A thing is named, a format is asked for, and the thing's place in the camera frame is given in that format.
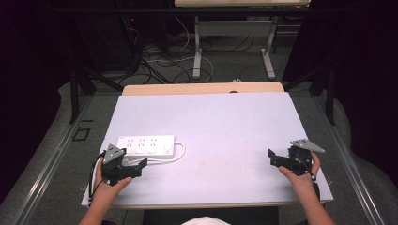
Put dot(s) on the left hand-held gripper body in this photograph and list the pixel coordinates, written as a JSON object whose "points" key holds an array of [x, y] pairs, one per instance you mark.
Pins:
{"points": [[113, 162]]}

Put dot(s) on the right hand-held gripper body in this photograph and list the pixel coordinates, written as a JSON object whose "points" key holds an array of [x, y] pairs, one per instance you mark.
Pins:
{"points": [[299, 159]]}

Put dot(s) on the white power strip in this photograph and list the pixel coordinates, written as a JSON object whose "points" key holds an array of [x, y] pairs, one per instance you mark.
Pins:
{"points": [[147, 144]]}

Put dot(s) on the person's right hand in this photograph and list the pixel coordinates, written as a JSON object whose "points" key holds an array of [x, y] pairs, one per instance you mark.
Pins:
{"points": [[303, 182]]}

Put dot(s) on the person's left hand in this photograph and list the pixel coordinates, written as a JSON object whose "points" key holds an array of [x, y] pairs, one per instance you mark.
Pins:
{"points": [[104, 189]]}

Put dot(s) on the black metal stand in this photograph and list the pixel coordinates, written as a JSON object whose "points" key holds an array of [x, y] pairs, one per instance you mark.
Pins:
{"points": [[74, 93], [330, 97]]}

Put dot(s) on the person's white shirt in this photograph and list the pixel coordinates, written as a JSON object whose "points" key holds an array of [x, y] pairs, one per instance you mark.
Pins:
{"points": [[206, 221]]}

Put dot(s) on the aluminium floor rail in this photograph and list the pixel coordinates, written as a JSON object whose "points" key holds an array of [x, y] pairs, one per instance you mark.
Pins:
{"points": [[47, 165], [350, 159]]}

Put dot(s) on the white metal frame desk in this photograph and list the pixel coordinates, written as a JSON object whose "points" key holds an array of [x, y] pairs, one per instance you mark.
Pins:
{"points": [[233, 29]]}

